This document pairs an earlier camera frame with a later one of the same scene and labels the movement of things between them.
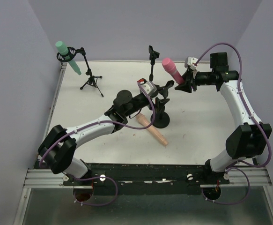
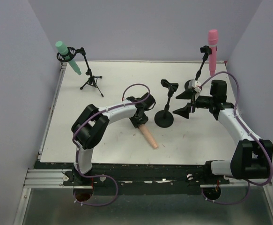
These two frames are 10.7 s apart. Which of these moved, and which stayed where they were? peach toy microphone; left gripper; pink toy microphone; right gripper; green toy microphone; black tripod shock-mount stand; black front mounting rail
Moved: peach toy microphone; left gripper; pink toy microphone; right gripper
Stayed: green toy microphone; black tripod shock-mount stand; black front mounting rail
